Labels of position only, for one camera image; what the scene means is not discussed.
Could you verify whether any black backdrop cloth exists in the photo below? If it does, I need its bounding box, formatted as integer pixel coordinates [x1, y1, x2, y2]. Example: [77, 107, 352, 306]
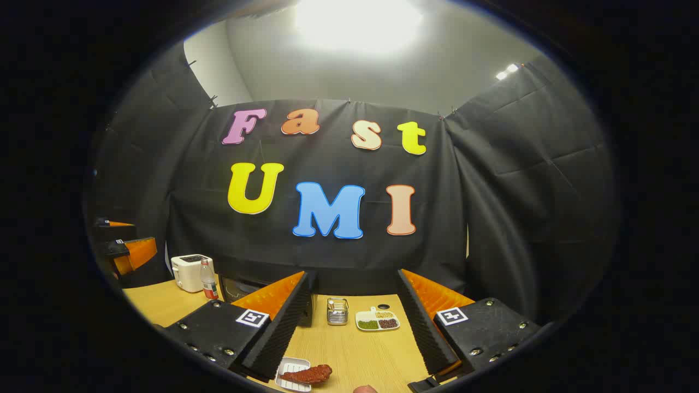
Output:
[90, 44, 620, 328]

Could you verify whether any black electric oven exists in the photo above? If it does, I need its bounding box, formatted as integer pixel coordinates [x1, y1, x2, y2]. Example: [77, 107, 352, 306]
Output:
[218, 275, 316, 328]

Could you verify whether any red-brown meat piece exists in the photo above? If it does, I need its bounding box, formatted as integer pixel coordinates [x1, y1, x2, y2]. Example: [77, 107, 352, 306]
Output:
[280, 365, 333, 384]

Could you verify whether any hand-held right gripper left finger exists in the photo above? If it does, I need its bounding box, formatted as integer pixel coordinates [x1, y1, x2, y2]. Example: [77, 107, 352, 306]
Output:
[163, 270, 318, 382]

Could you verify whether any white divided spice dish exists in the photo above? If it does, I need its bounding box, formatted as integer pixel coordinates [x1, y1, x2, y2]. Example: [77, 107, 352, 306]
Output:
[356, 307, 401, 332]

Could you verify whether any clear plastic bottle red label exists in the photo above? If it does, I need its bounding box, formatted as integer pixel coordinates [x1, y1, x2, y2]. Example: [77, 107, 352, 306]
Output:
[199, 258, 220, 300]

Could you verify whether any metal wire basket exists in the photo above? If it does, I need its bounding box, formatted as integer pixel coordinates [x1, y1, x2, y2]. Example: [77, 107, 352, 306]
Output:
[327, 297, 349, 326]

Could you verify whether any white toaster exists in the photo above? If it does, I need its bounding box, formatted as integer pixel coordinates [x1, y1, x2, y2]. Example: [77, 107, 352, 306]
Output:
[171, 254, 215, 294]

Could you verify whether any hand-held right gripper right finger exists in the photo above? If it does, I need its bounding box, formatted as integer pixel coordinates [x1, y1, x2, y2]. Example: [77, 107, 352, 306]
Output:
[396, 269, 542, 385]

